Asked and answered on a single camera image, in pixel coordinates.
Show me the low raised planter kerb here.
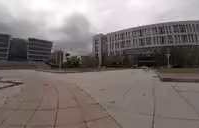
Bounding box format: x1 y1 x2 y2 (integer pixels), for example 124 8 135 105
156 71 199 84

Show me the row of trees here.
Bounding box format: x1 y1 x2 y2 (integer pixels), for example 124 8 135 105
101 46 199 69

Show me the pole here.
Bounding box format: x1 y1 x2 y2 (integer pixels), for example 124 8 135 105
165 53 171 69

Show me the grey striped building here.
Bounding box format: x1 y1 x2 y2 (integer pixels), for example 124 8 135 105
0 31 54 62

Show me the large white curved building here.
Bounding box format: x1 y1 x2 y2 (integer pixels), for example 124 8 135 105
92 19 199 66

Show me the low grey wall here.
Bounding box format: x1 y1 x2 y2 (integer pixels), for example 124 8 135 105
0 60 51 71

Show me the small distant building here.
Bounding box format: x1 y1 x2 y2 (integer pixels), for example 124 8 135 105
52 50 68 66

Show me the grey paved plaza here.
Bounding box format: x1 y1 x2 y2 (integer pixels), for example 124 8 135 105
0 68 199 128

